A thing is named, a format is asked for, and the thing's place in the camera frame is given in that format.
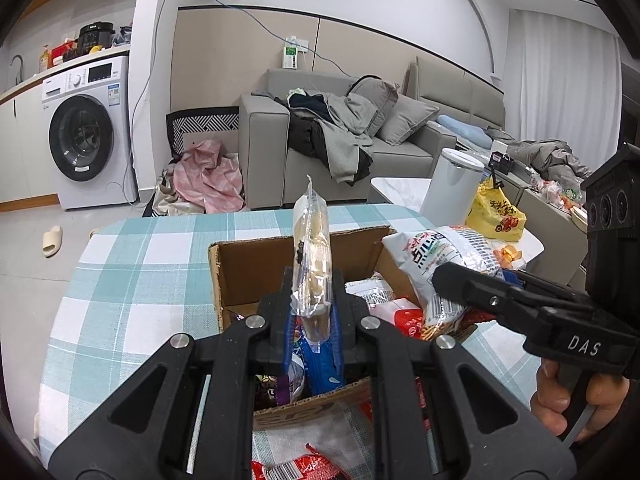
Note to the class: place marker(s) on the pile of colourful packets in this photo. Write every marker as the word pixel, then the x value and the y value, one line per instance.
pixel 557 195

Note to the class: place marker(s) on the patterned laundry basket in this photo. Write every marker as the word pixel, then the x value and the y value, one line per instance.
pixel 200 120

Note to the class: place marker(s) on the grey blanket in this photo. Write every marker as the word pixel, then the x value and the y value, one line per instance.
pixel 550 155

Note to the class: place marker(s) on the beige slipper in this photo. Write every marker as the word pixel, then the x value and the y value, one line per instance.
pixel 51 241

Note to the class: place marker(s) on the white trash bin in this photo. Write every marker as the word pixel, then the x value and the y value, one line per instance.
pixel 450 190

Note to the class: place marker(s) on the red container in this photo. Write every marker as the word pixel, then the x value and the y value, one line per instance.
pixel 64 53

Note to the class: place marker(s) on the blue cookie packet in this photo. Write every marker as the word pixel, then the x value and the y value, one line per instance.
pixel 320 367

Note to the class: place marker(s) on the yellow oil bottle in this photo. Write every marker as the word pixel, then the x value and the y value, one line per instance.
pixel 45 60

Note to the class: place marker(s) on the large noodle snack packet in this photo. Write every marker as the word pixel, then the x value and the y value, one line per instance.
pixel 440 260

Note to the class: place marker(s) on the pink cloth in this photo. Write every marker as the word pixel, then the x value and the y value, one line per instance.
pixel 210 175

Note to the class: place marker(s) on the light blue pillow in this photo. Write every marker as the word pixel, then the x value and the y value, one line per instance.
pixel 465 130

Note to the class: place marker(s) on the white curtain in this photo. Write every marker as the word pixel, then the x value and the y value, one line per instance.
pixel 560 85

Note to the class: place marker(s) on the beige cracker packet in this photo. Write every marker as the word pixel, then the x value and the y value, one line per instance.
pixel 312 265

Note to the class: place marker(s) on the white washing machine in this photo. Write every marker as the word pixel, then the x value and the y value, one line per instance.
pixel 85 140

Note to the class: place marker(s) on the teal checkered tablecloth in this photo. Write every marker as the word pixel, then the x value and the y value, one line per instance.
pixel 125 285

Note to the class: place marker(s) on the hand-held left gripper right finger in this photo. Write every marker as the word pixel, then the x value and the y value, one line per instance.
pixel 337 340

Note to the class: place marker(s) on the beige sofa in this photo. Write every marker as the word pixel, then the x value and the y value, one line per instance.
pixel 260 160

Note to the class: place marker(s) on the yellow plastic bag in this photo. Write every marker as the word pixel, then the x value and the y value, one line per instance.
pixel 492 215

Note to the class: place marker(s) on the grey jacket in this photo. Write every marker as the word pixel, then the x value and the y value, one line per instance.
pixel 345 140

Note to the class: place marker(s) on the purple snack bag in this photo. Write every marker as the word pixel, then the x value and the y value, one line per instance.
pixel 272 390

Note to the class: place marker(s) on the person's right hand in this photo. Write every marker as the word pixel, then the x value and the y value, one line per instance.
pixel 550 395

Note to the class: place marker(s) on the metal faucet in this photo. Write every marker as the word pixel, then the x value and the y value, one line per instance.
pixel 17 65

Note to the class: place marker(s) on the brown cardboard box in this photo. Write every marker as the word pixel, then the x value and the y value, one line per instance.
pixel 240 280

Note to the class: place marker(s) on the black pressure cooker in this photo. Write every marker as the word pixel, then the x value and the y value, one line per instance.
pixel 95 35

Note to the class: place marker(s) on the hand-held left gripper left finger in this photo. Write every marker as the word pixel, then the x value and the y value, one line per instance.
pixel 291 335

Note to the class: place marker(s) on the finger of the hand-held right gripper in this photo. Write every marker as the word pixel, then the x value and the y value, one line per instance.
pixel 545 287
pixel 475 287

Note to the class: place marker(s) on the grey cushion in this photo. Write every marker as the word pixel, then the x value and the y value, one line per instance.
pixel 407 122
pixel 372 105

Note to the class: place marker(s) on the white wall device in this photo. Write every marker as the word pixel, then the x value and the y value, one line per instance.
pixel 292 55

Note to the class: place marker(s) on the orange snack packet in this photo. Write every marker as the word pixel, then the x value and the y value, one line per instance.
pixel 509 255

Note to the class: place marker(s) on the red cookie packet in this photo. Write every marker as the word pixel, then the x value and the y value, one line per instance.
pixel 300 467

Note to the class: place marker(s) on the black clothing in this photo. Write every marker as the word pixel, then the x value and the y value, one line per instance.
pixel 305 132

